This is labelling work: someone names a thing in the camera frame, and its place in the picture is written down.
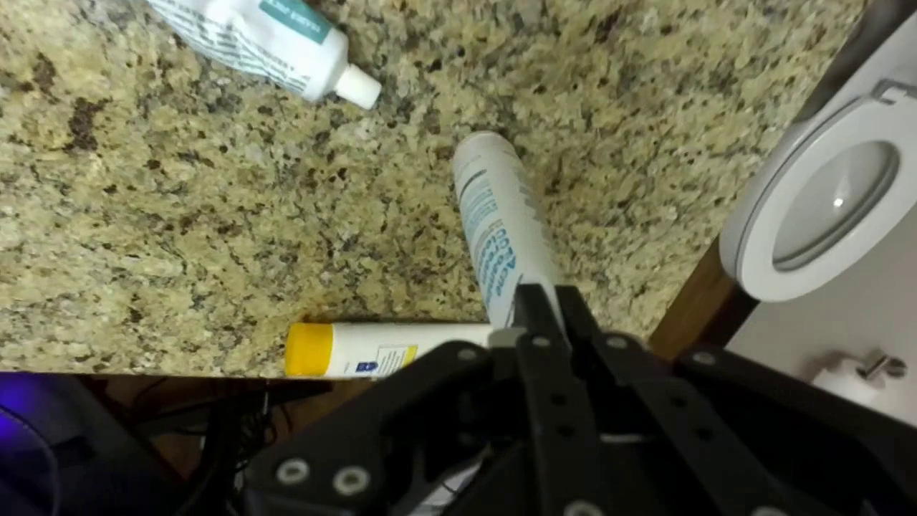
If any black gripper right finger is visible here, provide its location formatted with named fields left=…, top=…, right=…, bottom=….
left=554, top=283, right=917, bottom=516

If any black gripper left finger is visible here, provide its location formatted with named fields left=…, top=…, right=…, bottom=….
left=237, top=280, right=620, bottom=516

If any white bottle with blue print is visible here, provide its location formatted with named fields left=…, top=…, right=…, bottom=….
left=449, top=128, right=568, bottom=333

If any beige vanity cabinet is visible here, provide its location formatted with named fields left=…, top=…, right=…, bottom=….
left=644, top=238, right=763, bottom=363

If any white tube with yellow cap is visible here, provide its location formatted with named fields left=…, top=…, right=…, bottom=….
left=282, top=319, right=502, bottom=380

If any chrome toilet paper holder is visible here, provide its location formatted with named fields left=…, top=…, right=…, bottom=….
left=807, top=347, right=911, bottom=408

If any white toilet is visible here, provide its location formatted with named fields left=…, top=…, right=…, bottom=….
left=717, top=16, right=917, bottom=307

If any white toothpaste tube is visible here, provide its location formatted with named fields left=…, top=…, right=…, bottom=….
left=147, top=0, right=386, bottom=111

